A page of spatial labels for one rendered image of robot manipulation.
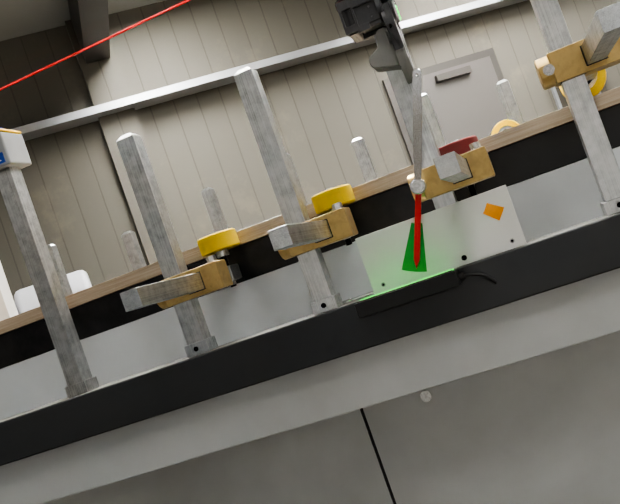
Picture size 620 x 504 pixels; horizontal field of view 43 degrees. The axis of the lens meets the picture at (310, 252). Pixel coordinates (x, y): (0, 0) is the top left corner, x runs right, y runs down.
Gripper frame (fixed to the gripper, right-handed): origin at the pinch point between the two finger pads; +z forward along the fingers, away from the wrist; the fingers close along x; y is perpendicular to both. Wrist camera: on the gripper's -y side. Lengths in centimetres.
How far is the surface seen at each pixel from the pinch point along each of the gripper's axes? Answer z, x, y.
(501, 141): 12.9, -26.9, -9.3
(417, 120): 7.0, -1.0, 1.7
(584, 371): 58, -28, -9
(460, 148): 12.1, -18.9, -2.3
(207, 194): -11, -115, 82
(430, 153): 12.2, -6.0, 1.9
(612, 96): 12.3, -26.8, -29.9
